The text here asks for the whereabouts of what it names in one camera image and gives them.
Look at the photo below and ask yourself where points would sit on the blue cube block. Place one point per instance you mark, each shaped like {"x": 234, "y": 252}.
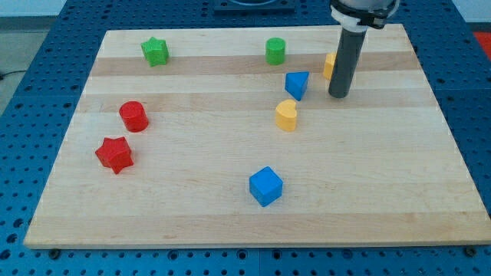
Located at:
{"x": 265, "y": 186}

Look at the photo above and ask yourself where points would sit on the red cylinder block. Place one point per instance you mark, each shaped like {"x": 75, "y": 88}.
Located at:
{"x": 134, "y": 116}

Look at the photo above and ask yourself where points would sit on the green cylinder block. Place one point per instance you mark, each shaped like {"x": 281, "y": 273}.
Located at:
{"x": 275, "y": 51}

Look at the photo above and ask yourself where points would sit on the yellow heart block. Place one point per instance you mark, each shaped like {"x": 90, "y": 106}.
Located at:
{"x": 286, "y": 115}

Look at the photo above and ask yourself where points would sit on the red star block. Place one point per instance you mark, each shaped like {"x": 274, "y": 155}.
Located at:
{"x": 115, "y": 154}

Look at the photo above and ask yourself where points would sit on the blue triangle block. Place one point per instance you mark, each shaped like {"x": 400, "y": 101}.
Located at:
{"x": 296, "y": 84}

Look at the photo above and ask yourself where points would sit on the yellow hexagon block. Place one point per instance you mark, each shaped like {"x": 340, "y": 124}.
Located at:
{"x": 329, "y": 65}

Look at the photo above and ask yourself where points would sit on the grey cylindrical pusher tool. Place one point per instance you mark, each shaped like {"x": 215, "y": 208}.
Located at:
{"x": 346, "y": 61}

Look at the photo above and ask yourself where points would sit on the wooden board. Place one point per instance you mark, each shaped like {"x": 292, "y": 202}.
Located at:
{"x": 378, "y": 168}

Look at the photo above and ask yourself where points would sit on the green star block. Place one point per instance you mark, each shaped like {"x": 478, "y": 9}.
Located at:
{"x": 155, "y": 51}

